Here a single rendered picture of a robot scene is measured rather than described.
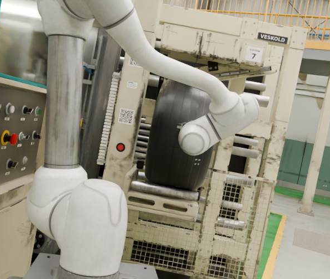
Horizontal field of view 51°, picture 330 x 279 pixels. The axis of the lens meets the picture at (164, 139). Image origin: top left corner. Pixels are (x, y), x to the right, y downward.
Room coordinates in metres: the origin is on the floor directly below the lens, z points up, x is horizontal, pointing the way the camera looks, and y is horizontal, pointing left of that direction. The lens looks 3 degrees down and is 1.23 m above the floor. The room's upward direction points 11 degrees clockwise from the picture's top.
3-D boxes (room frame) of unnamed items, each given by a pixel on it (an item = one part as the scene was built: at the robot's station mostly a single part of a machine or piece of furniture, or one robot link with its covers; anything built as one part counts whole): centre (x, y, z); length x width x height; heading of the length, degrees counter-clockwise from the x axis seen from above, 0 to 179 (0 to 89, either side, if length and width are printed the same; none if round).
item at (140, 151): (2.21, 0.17, 1.05); 0.20 x 0.15 x 0.30; 89
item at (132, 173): (1.83, 0.13, 0.90); 0.40 x 0.03 x 0.10; 179
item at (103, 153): (1.79, 0.30, 1.19); 0.05 x 0.04 x 0.48; 179
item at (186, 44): (2.12, -0.18, 1.71); 0.61 x 0.25 x 0.15; 89
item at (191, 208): (1.69, -0.04, 0.84); 0.36 x 0.09 x 0.06; 89
